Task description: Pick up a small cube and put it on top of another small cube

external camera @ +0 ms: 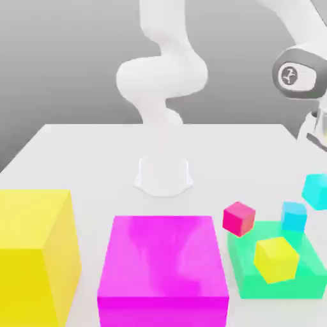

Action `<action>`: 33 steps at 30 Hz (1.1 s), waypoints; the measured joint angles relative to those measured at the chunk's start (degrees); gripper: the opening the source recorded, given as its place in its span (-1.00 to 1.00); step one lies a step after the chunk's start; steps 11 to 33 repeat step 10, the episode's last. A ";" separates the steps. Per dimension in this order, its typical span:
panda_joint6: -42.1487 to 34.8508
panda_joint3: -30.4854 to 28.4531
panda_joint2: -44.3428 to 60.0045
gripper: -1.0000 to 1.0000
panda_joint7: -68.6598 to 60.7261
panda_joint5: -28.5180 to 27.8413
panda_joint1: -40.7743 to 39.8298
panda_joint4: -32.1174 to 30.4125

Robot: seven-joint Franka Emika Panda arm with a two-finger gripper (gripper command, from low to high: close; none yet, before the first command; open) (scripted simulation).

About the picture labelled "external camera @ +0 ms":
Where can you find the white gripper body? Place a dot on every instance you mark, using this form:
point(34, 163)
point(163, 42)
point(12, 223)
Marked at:
point(310, 129)

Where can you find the large magenta box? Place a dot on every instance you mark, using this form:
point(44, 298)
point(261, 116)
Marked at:
point(163, 265)

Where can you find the large green box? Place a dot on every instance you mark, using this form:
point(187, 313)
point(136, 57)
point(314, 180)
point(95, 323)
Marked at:
point(270, 288)

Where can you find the small red cube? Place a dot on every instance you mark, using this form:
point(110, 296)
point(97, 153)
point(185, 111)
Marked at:
point(237, 219)

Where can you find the large yellow box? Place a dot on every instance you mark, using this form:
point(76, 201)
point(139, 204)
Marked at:
point(28, 258)

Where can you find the small cyan cube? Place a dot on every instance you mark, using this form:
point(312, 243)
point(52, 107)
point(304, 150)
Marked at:
point(316, 191)

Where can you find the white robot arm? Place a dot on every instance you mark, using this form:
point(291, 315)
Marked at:
point(163, 76)

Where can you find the small yellow cube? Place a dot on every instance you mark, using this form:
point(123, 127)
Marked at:
point(277, 259)

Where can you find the small blue cube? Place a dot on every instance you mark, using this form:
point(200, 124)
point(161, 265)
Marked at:
point(293, 217)

